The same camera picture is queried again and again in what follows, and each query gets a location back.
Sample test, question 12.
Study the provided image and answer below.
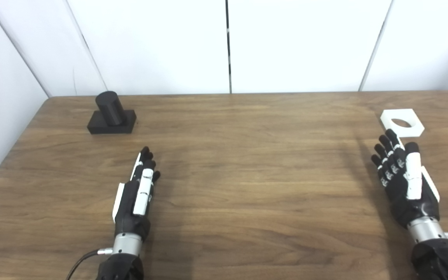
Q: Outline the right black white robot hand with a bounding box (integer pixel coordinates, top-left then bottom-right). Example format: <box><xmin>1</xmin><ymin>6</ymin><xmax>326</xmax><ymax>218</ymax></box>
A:
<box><xmin>371</xmin><ymin>129</ymin><xmax>441</xmax><ymax>229</ymax></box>

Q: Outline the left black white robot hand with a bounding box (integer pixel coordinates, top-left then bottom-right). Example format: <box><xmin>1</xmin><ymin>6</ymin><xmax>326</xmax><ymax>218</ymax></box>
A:
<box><xmin>112</xmin><ymin>146</ymin><xmax>161</xmax><ymax>242</ymax></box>

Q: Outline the white square piece with hole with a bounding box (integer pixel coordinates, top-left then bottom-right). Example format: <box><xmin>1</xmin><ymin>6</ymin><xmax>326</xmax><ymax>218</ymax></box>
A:
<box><xmin>380</xmin><ymin>108</ymin><xmax>425</xmax><ymax>137</ymax></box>

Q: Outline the black peg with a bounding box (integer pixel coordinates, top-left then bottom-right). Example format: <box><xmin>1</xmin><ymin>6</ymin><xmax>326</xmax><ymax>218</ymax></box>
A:
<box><xmin>87</xmin><ymin>91</ymin><xmax>137</xmax><ymax>135</ymax></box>

